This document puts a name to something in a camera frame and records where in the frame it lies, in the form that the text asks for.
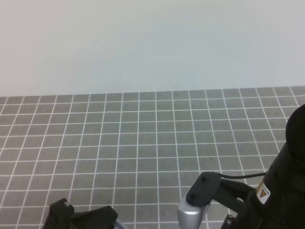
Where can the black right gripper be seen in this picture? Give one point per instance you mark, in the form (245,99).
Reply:
(237,222)

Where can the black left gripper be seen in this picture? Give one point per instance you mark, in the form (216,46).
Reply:
(63,216)

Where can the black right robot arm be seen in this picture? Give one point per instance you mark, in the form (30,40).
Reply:
(279,200)

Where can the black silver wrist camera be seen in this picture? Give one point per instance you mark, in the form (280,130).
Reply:
(209,187)

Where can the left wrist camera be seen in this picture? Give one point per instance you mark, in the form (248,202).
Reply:
(119,224)

